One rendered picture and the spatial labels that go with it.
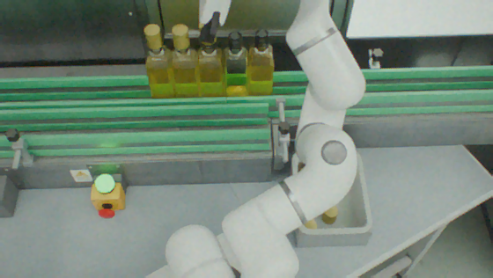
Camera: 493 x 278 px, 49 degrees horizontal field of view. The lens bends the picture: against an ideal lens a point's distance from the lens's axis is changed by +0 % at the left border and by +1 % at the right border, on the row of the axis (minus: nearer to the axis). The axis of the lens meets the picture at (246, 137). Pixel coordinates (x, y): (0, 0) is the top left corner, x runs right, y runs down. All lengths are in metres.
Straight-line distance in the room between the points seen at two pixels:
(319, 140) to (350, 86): 0.10
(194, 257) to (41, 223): 0.62
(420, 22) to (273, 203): 0.68
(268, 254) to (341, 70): 0.33
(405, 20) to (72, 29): 0.82
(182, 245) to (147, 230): 0.45
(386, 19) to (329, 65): 0.49
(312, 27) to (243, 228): 0.35
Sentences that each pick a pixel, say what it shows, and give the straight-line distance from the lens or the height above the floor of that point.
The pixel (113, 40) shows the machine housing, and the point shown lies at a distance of 1.46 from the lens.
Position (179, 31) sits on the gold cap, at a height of 1.16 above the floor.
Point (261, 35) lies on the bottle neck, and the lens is 1.21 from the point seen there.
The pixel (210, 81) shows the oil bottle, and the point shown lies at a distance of 1.26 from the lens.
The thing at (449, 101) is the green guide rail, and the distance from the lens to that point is 1.43.
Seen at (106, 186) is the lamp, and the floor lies 0.85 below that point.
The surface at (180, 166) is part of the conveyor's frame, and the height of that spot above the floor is 0.85.
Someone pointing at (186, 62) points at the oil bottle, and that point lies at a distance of 1.22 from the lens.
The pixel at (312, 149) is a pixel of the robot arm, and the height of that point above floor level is 1.23.
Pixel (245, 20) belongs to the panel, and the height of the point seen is 1.06.
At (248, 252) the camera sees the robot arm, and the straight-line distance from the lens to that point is 0.91.
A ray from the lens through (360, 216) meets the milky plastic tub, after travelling 1.35.
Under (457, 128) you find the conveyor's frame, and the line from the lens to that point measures 1.50.
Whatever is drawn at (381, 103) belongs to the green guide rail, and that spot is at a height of 0.93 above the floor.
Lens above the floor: 2.01
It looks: 57 degrees down
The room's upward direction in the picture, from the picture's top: straight up
